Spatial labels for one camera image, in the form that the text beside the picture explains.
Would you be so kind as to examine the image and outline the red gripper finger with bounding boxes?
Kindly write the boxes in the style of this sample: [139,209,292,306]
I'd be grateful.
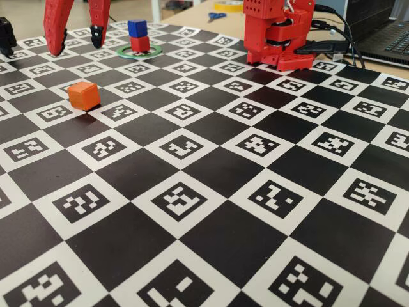
[43,0,75,58]
[85,0,111,49]

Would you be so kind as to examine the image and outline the blue cube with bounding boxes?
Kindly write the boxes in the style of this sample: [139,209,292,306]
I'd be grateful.
[127,19,148,38]

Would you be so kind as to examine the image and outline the red cube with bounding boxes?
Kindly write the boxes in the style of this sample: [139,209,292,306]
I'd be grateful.
[130,35,150,54]

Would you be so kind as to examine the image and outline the orange cube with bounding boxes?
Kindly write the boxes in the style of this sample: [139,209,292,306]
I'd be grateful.
[67,81,102,112]

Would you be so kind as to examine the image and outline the black plastic device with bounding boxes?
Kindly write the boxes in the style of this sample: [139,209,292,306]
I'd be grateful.
[0,16,17,60]

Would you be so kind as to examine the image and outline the yellow tape roll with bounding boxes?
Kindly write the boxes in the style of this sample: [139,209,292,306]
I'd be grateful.
[213,0,244,13]

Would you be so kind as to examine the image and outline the black laptop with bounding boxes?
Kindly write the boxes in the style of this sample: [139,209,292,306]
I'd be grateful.
[346,0,409,63]

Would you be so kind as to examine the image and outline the green ring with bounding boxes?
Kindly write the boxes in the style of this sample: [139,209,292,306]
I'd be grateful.
[115,43,164,60]

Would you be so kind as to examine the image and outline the blue-handled scissors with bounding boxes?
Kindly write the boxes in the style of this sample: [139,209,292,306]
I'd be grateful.
[206,11,227,24]

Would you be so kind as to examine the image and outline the thick black cable adapter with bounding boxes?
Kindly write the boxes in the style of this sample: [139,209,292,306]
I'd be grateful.
[295,40,350,54]

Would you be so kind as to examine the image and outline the black cable with plug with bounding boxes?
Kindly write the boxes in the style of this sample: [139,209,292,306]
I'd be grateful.
[311,19,367,68]
[314,4,359,67]

